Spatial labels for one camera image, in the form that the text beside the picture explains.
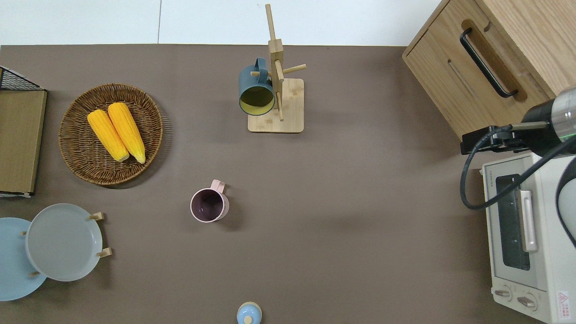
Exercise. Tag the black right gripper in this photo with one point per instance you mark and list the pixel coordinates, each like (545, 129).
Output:
(542, 128)

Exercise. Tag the pink mug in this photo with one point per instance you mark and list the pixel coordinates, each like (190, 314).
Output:
(208, 204)

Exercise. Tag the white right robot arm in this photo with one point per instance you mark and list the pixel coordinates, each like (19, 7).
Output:
(568, 108)

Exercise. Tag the wooden cabinet box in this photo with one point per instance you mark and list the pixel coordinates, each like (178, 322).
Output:
(450, 90)

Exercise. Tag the white toaster oven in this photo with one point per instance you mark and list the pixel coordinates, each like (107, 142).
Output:
(549, 270)

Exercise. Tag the silver toaster knob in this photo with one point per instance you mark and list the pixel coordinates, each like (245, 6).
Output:
(526, 301)
(503, 293)

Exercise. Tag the brown table mat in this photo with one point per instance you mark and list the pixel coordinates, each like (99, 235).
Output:
(337, 202)

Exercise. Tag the wooden mug tree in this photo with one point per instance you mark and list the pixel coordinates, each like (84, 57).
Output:
(288, 117)

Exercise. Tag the dark blue mug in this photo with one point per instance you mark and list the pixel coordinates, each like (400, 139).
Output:
(256, 96)

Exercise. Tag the yellow corn cob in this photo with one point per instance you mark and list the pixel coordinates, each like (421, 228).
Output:
(107, 135)
(127, 130)

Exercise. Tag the wooden plate rack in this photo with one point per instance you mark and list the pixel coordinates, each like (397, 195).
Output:
(104, 252)

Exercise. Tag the brown wicker basket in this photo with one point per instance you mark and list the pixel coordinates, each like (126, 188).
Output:
(81, 157)

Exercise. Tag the grey plate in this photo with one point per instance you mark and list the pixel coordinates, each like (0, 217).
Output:
(63, 243)

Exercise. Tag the light blue plate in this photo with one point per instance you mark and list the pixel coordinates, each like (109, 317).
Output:
(13, 270)

